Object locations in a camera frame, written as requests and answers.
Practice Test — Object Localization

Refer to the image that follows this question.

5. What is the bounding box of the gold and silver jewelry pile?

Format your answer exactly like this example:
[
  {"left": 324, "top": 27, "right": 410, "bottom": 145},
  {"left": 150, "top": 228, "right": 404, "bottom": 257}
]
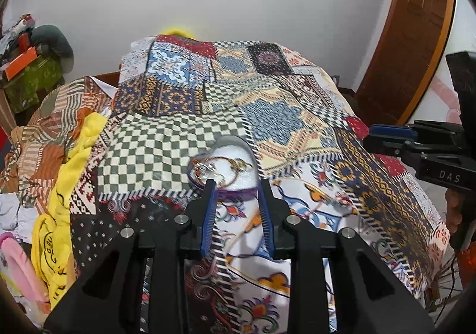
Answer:
[{"left": 191, "top": 156, "right": 253, "bottom": 189}]

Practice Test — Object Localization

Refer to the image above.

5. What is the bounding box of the purple heart-shaped tin box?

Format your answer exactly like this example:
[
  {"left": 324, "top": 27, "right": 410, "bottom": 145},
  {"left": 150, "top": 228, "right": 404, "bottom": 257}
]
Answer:
[{"left": 186, "top": 135, "right": 259, "bottom": 201}]

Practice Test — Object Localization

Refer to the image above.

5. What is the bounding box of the brown wooden wardrobe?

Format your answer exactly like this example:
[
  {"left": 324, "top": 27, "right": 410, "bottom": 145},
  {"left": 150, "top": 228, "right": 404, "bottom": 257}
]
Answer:
[{"left": 355, "top": 0, "right": 456, "bottom": 126}]

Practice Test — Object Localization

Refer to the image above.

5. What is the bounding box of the colourful patchwork bed cover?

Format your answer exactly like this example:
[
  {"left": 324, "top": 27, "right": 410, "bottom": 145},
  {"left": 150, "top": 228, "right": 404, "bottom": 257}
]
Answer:
[{"left": 70, "top": 35, "right": 450, "bottom": 333}]

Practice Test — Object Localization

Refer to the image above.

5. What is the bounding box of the yellow cloth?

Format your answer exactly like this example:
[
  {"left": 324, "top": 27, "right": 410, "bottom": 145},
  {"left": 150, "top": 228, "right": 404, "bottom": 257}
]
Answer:
[{"left": 31, "top": 112, "right": 107, "bottom": 308}]

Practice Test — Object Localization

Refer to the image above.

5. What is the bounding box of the yellow pillow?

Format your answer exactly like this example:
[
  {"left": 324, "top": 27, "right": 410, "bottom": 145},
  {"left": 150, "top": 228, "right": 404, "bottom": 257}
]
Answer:
[{"left": 161, "top": 27, "right": 195, "bottom": 40}]

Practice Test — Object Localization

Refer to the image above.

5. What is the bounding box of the brown striped blanket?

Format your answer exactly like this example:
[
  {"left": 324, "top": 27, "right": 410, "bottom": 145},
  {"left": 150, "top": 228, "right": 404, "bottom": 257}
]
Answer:
[{"left": 1, "top": 76, "right": 112, "bottom": 214}]

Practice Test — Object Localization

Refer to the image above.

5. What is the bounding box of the pink cloth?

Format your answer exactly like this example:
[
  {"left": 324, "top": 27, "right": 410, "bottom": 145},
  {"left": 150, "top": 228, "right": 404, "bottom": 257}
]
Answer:
[{"left": 1, "top": 233, "right": 49, "bottom": 302}]

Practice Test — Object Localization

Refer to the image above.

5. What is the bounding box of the green patterned box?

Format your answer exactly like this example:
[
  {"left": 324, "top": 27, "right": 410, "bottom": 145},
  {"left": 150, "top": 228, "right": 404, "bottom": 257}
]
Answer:
[{"left": 2, "top": 56, "right": 63, "bottom": 114}]

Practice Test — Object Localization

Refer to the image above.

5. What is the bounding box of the orange box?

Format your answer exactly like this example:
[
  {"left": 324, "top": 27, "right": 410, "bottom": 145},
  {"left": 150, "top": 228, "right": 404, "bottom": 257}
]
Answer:
[{"left": 1, "top": 47, "right": 37, "bottom": 80}]

